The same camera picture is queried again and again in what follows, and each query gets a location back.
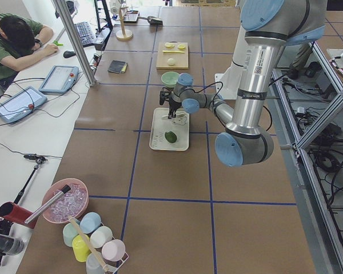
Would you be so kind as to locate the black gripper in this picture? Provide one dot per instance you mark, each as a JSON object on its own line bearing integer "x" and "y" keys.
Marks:
{"x": 172, "y": 105}

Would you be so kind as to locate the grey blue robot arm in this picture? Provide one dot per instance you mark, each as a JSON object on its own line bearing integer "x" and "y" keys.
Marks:
{"x": 269, "y": 27}

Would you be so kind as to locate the light green bowl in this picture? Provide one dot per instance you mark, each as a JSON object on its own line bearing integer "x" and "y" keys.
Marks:
{"x": 169, "y": 79}

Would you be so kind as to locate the white steamed bun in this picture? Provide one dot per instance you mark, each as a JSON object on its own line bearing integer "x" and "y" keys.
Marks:
{"x": 171, "y": 61}

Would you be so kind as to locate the pink bowl of ice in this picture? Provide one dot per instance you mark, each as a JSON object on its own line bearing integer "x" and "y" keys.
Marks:
{"x": 73, "y": 203}

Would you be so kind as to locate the beige bear tray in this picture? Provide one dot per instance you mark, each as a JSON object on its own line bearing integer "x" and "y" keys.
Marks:
{"x": 160, "y": 126}

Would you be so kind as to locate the green avocado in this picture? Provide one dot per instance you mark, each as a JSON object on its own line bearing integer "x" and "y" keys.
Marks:
{"x": 170, "y": 136}

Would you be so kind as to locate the bamboo cutting board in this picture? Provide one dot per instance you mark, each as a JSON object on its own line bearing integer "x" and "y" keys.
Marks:
{"x": 182, "y": 60}

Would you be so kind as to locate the yellow plastic knife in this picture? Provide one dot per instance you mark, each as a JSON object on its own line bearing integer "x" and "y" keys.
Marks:
{"x": 173, "y": 52}

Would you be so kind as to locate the yellow sponge under cloth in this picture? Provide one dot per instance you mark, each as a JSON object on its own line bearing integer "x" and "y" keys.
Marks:
{"x": 124, "y": 68}

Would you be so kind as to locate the upper stacked lemon slice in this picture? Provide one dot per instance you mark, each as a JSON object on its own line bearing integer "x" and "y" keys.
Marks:
{"x": 181, "y": 46}

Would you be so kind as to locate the lemon slice near knife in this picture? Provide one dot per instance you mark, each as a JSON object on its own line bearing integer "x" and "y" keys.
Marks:
{"x": 169, "y": 45}

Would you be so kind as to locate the grey folded cloth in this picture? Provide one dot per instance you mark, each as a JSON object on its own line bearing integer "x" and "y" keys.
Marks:
{"x": 116, "y": 66}

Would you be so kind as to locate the wooden mug tree stand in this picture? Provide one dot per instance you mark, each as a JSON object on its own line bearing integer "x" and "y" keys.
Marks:
{"x": 117, "y": 8}

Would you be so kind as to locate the metal scoop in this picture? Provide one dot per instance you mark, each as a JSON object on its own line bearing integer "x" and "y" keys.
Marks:
{"x": 153, "y": 21}

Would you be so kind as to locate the black tray at edge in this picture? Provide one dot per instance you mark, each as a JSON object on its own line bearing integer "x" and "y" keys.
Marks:
{"x": 131, "y": 16}

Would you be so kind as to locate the far blue teach pendant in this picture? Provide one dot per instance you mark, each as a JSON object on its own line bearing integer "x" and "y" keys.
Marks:
{"x": 59, "y": 80}

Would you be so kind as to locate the blue teach pendant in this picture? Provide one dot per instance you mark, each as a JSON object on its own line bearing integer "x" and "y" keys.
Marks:
{"x": 21, "y": 105}
{"x": 59, "y": 80}

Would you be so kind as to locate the black keyboard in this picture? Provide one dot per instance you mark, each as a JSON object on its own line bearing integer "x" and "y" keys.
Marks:
{"x": 85, "y": 33}

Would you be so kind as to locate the black computer mouse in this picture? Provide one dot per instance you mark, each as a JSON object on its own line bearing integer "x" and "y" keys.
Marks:
{"x": 68, "y": 54}

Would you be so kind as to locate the blue cup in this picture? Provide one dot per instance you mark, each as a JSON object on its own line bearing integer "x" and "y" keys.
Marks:
{"x": 90, "y": 222}

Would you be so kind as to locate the black selfie stick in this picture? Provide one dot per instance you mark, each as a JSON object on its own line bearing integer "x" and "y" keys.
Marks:
{"x": 39, "y": 160}

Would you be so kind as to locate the white cup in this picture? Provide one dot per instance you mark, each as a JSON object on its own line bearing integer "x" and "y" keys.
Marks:
{"x": 100, "y": 236}

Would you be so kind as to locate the wooden stick on rack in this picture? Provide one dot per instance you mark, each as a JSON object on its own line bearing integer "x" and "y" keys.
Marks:
{"x": 104, "y": 266}

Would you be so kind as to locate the pink cup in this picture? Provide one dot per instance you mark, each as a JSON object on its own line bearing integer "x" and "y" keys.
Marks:
{"x": 113, "y": 250}

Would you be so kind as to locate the near blue teach pendant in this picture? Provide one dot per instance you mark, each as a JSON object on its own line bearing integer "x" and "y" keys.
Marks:
{"x": 21, "y": 105}

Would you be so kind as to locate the green cup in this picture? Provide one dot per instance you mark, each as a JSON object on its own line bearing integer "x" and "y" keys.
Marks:
{"x": 69, "y": 233}

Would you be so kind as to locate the yellow cup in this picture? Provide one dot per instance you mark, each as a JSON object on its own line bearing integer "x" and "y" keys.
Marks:
{"x": 80, "y": 249}

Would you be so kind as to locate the grey cup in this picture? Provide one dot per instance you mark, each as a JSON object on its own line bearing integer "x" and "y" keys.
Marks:
{"x": 93, "y": 266}

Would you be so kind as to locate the person in green shirt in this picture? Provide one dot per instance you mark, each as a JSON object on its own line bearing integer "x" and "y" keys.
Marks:
{"x": 23, "y": 43}

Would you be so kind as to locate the red cylinder cup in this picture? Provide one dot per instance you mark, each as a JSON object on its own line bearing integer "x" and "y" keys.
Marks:
{"x": 16, "y": 214}

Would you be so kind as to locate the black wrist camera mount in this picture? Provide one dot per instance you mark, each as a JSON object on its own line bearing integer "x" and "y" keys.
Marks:
{"x": 164, "y": 95}

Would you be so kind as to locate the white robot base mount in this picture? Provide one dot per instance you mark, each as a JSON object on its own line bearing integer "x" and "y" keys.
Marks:
{"x": 224, "y": 85}

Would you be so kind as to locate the aluminium side frame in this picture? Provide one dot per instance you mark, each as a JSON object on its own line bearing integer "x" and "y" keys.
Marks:
{"x": 308, "y": 116}

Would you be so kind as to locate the aluminium frame post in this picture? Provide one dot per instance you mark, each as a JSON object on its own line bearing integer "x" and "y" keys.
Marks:
{"x": 64, "y": 14}

